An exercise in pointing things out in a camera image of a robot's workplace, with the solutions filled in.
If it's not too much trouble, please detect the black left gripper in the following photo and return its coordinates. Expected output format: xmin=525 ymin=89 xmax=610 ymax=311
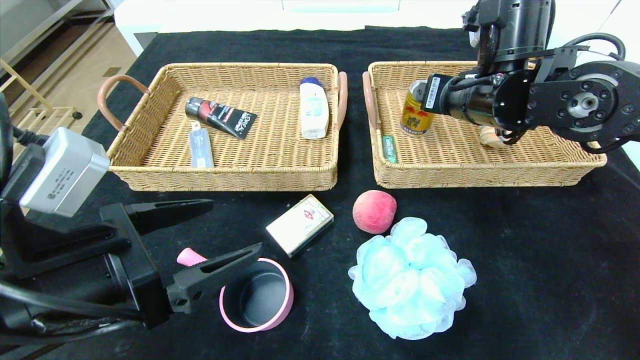
xmin=50 ymin=198 xmax=263 ymax=330

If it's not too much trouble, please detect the pink mug with dark inside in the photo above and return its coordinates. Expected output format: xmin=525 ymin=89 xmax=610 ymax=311
xmin=176 ymin=247 xmax=295 ymax=334

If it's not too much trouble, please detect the pink peach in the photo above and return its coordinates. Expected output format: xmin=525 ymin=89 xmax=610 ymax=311
xmin=352 ymin=190 xmax=398 ymax=235

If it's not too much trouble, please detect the light blue mesh bath pouf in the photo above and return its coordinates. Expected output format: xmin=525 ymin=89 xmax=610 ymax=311
xmin=348 ymin=217 xmax=477 ymax=341

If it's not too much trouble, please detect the gold energy drink can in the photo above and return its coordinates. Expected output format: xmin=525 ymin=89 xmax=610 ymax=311
xmin=400 ymin=80 xmax=436 ymax=137

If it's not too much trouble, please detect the ridged beige bread roll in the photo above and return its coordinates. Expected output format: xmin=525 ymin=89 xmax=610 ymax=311
xmin=479 ymin=125 xmax=507 ymax=149

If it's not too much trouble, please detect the clear grey small tube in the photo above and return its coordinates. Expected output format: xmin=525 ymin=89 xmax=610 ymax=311
xmin=189 ymin=120 xmax=215 ymax=169

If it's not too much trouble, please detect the beige card box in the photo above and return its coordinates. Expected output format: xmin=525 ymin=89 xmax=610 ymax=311
xmin=265 ymin=194 xmax=335 ymax=259

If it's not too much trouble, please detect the black face wash tube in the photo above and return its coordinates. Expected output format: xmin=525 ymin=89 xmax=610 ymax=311
xmin=185 ymin=96 xmax=258 ymax=140

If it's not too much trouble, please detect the wooden slatted rack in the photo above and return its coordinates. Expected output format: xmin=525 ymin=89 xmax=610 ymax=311
xmin=0 ymin=57 xmax=83 ymax=141

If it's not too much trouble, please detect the white bottle with blue cap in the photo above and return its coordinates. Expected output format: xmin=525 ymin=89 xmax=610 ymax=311
xmin=299 ymin=76 xmax=331 ymax=140

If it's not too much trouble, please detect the small green tube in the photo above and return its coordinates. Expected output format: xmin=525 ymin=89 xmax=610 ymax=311
xmin=381 ymin=134 xmax=398 ymax=164

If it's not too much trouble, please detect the white cabinet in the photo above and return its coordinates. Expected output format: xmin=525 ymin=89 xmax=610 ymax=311
xmin=114 ymin=0 xmax=551 ymax=35

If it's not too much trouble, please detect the black tablecloth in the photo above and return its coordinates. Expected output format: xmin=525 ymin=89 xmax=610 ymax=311
xmin=0 ymin=26 xmax=640 ymax=360

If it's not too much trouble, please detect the grey shelf unit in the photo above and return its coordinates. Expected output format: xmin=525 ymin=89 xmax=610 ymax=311
xmin=0 ymin=0 xmax=117 ymax=68

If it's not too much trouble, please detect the wicker basket with brown handles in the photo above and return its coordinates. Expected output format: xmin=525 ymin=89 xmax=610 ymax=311
xmin=97 ymin=62 xmax=348 ymax=192
xmin=362 ymin=61 xmax=608 ymax=190

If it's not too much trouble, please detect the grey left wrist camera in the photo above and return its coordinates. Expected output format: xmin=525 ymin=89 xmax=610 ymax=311
xmin=19 ymin=126 xmax=111 ymax=218

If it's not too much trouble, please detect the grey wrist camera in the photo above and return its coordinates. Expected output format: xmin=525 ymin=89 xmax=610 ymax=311
xmin=469 ymin=25 xmax=487 ymax=63
xmin=19 ymin=126 xmax=111 ymax=218

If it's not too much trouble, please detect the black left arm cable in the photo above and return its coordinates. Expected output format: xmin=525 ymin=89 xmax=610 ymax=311
xmin=0 ymin=92 xmax=148 ymax=321

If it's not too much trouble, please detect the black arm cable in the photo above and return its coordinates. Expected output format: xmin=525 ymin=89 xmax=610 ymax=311
xmin=565 ymin=32 xmax=627 ymax=61
xmin=0 ymin=92 xmax=148 ymax=321

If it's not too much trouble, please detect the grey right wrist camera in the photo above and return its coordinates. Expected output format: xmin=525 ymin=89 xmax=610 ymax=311
xmin=469 ymin=25 xmax=487 ymax=63

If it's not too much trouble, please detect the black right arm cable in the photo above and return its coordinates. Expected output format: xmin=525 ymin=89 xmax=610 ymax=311
xmin=565 ymin=32 xmax=627 ymax=61

